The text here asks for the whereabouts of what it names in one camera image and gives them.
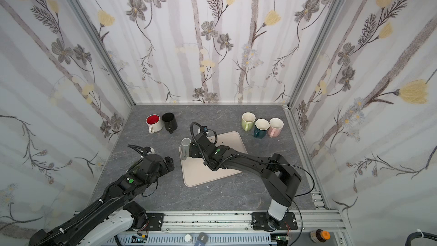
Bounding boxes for grey mug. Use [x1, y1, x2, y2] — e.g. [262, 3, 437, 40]
[180, 138, 191, 161]

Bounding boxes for black mug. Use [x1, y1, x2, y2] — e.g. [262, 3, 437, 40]
[162, 112, 178, 134]

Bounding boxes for white mug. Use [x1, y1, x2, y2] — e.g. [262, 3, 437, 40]
[146, 114, 163, 134]

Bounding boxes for light green mug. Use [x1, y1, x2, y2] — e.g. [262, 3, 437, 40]
[241, 112, 256, 132]

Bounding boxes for dark green mug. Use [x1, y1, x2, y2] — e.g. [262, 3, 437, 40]
[253, 118, 270, 138]

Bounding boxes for pink mug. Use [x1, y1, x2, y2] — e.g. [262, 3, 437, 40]
[267, 118, 284, 138]

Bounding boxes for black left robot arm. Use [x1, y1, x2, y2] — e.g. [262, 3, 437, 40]
[28, 144, 175, 246]

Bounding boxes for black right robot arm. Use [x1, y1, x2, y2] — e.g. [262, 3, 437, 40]
[190, 122, 310, 232]

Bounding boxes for orange capped button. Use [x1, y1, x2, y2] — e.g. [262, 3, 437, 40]
[310, 229, 331, 243]

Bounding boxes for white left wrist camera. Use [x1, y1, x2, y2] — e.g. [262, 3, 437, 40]
[142, 146, 155, 156]

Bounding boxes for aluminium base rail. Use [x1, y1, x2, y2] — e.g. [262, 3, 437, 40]
[64, 191, 352, 246]

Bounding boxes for black corrugated cable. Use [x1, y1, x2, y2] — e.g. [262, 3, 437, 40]
[404, 229, 437, 246]

